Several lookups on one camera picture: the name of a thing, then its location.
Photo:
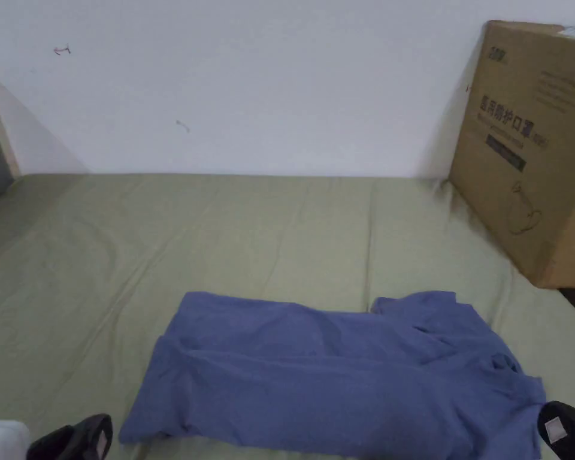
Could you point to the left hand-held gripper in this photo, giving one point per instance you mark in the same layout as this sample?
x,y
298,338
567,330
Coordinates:
x,y
0,440

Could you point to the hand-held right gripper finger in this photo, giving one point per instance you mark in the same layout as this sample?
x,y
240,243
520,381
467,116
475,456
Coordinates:
x,y
566,431

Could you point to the blue shirt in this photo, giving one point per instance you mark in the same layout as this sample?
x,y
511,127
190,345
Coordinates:
x,y
326,378

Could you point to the bed with pale green sheet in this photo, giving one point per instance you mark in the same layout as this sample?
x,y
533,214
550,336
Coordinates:
x,y
220,239

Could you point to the brown cardboard carton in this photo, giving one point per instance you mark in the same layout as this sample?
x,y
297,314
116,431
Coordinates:
x,y
527,158

